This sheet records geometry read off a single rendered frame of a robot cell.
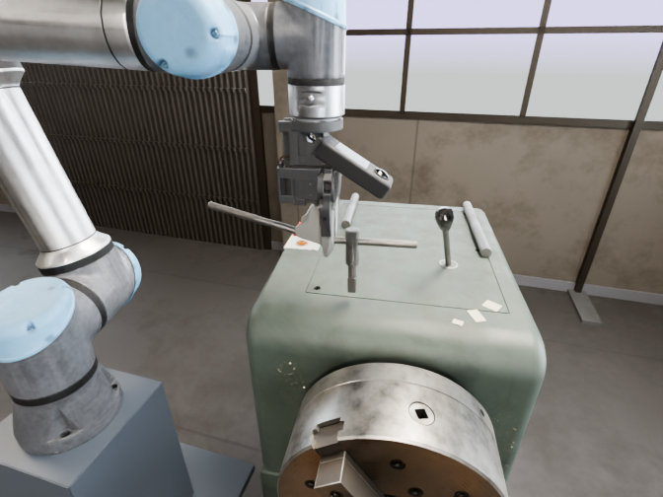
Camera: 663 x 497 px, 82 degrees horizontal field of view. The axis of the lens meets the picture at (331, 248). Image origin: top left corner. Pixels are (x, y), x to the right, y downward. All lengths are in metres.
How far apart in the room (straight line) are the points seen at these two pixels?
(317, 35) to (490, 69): 2.37
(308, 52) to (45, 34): 0.26
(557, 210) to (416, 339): 2.58
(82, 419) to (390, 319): 0.50
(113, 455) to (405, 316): 0.52
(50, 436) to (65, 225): 0.32
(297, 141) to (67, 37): 0.27
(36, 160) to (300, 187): 0.39
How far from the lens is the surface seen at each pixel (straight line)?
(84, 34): 0.45
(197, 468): 1.10
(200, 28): 0.38
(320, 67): 0.51
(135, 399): 0.79
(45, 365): 0.68
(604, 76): 2.95
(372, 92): 2.88
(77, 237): 0.74
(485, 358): 0.64
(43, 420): 0.74
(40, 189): 0.72
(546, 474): 2.14
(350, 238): 0.58
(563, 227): 3.19
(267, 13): 0.52
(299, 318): 0.64
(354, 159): 0.53
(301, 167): 0.54
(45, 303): 0.67
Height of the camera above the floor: 1.64
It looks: 28 degrees down
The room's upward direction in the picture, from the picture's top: straight up
